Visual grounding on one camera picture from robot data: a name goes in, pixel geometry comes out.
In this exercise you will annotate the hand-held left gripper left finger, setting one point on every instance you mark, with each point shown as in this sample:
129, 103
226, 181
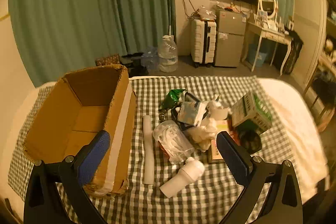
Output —
92, 158

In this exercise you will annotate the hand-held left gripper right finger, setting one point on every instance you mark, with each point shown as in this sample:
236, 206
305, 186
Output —
233, 158

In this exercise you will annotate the brown white medicine box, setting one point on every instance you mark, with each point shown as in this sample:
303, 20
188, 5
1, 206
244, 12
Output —
214, 153

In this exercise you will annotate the brown cardboard box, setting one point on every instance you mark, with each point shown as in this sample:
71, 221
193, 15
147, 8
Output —
86, 119

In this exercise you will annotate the green white carton box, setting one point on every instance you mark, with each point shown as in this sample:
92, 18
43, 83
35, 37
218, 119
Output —
249, 111

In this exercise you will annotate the white plastic bottle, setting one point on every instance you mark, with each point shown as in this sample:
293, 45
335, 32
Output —
181, 176

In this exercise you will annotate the white plastic tube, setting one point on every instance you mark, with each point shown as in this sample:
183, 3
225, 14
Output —
148, 148

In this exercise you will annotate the blue white patterned packet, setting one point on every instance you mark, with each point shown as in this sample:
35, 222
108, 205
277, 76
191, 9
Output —
189, 112

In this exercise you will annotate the clear bag of white items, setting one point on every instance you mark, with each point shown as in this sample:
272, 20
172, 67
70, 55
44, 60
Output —
170, 140

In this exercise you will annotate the dark round pouch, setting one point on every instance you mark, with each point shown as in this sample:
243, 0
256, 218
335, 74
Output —
250, 141

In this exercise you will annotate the white swan-shaped toy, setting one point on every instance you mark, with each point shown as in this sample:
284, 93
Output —
218, 109

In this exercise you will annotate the green white checked blanket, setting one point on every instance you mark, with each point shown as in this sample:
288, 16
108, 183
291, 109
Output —
199, 197

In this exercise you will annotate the green snack packet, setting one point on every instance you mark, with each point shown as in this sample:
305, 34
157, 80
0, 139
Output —
173, 96

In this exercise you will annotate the patterned brown bag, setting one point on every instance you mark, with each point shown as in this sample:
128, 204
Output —
109, 60

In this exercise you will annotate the blue waste bin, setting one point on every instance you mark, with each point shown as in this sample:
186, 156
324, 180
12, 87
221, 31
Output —
258, 57

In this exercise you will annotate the black clothes pile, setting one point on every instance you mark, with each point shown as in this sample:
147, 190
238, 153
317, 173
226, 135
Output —
136, 61

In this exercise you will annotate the grey mini fridge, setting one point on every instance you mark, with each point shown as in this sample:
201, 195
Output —
228, 48

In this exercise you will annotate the wooden chair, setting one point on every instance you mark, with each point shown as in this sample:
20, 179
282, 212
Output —
319, 87

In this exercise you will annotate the crushed clear plastic bottles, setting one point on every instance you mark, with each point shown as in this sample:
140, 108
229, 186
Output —
150, 58

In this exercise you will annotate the black luggage bag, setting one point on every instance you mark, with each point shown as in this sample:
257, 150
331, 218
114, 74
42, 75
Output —
292, 56

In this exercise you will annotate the white hard suitcase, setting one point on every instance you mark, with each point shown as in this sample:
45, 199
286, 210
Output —
200, 43

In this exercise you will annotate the large clear water bottle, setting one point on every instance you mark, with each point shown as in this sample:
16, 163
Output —
168, 56

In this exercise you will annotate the white dressing table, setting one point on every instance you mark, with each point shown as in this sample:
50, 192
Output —
265, 33

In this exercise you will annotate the wide green curtain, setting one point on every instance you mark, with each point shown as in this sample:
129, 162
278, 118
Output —
78, 16

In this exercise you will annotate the clear plastic bag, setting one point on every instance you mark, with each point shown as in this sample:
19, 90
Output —
206, 12

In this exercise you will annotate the round white vanity mirror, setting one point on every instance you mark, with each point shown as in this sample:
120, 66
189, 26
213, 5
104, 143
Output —
267, 5

